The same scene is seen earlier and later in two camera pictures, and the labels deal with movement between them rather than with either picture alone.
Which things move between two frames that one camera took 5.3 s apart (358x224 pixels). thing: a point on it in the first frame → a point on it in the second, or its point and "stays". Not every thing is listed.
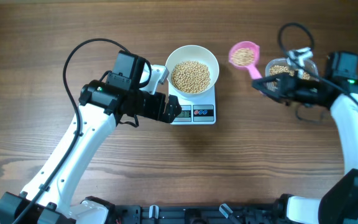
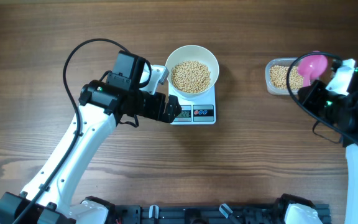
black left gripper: (156, 112) stays
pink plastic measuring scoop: (243, 55) → (312, 66)
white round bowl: (192, 70) stays
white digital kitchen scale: (197, 111) stays
